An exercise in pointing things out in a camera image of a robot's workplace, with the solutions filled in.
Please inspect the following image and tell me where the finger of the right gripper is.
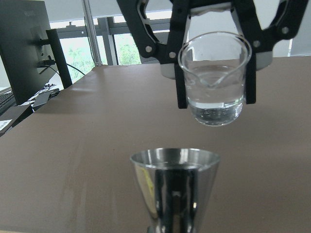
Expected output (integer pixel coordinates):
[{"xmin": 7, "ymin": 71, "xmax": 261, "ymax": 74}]
[
  {"xmin": 231, "ymin": 0, "xmax": 307, "ymax": 104},
  {"xmin": 116, "ymin": 0, "xmax": 192, "ymax": 109}
]

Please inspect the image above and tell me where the aluminium frame post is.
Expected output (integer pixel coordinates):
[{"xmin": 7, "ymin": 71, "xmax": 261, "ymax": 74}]
[{"xmin": 82, "ymin": 0, "xmax": 102, "ymax": 67}]

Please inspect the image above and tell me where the steel jigger measuring cup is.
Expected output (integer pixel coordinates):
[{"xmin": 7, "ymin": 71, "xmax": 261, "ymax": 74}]
[{"xmin": 130, "ymin": 148, "xmax": 220, "ymax": 233}]

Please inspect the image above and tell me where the black keyboard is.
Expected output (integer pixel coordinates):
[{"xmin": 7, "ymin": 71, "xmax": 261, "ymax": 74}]
[{"xmin": 0, "ymin": 92, "xmax": 16, "ymax": 115}]

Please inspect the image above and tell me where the clear glass beaker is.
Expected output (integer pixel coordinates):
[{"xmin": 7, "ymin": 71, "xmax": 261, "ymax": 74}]
[{"xmin": 178, "ymin": 31, "xmax": 252, "ymax": 127}]

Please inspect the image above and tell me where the black computer monitor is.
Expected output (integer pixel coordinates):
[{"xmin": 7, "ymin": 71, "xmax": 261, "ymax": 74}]
[{"xmin": 0, "ymin": 0, "xmax": 72, "ymax": 105}]

